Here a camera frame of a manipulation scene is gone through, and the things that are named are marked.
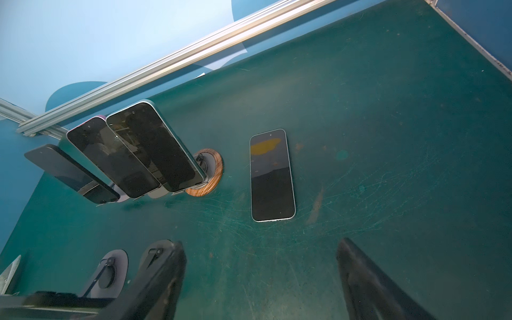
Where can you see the green phone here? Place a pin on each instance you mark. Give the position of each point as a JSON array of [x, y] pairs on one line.
[[272, 193]]

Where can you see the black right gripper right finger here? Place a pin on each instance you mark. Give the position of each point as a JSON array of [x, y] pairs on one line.
[[369, 293]]

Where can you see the pink phone back middle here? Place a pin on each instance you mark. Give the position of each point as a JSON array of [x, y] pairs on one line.
[[105, 149]]

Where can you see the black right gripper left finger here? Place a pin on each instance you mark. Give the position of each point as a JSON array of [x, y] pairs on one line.
[[154, 292]]

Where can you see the aluminium frame rail back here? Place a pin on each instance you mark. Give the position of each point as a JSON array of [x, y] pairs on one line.
[[235, 33]]

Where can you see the grey stand back middle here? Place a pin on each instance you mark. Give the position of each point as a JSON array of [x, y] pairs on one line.
[[159, 192]]

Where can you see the silver phone front left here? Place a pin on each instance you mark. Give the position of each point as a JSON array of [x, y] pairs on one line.
[[51, 305]]

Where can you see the grey stand front left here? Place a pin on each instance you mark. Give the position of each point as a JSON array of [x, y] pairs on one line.
[[109, 278]]

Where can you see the grey stand front middle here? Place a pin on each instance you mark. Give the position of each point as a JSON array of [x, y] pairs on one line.
[[154, 251]]

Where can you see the grey stand back left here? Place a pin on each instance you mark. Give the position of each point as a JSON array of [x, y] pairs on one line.
[[122, 195]]

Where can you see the black phone back left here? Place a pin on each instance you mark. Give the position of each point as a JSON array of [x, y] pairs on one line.
[[64, 168]]

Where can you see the wooden ring phone stand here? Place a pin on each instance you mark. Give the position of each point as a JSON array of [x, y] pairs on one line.
[[211, 162]]

